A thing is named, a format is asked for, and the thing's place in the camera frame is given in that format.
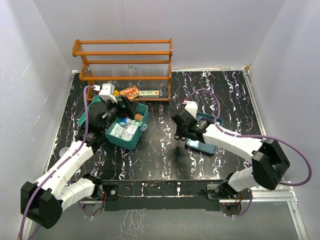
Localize blue white roll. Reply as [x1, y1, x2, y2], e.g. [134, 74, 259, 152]
[119, 119, 126, 128]

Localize white bottle green label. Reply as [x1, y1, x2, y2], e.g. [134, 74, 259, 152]
[125, 118, 140, 127]

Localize orange wooden shelf rack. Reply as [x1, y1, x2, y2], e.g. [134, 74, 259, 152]
[72, 38, 173, 102]

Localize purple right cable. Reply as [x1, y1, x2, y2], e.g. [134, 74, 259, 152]
[182, 89, 313, 187]

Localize black scissors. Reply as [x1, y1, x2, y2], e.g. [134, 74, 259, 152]
[174, 134, 187, 141]

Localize blue white packet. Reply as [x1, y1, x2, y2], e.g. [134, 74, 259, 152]
[187, 139, 200, 148]

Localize blue grey divided tray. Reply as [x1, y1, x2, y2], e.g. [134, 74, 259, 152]
[185, 112, 218, 157]

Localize orange medicine box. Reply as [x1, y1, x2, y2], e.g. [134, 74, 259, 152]
[119, 85, 140, 100]

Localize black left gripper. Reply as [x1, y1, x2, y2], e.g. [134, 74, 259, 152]
[101, 95, 138, 133]

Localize brown bottle orange cap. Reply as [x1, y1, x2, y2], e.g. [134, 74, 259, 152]
[134, 113, 143, 122]

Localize pale green long box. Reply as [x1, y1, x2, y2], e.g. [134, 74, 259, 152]
[139, 90, 160, 99]

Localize yellow grey small object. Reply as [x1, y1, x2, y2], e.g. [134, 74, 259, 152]
[113, 90, 120, 97]

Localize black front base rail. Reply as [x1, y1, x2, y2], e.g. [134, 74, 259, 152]
[74, 179, 253, 212]

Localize clear plastic bag packet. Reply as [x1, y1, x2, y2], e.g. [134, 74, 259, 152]
[121, 125, 138, 141]

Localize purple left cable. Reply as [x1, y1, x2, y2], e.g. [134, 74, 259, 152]
[18, 85, 101, 240]

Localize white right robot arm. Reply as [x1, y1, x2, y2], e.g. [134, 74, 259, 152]
[172, 109, 290, 199]

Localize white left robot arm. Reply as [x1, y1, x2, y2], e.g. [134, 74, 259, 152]
[20, 96, 139, 229]

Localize purple cable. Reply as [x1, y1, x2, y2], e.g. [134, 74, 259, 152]
[182, 89, 313, 187]
[18, 85, 101, 240]

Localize white blue-label packet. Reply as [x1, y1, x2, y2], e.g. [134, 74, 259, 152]
[109, 123, 124, 138]

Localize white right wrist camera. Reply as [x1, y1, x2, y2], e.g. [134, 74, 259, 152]
[182, 100, 198, 118]

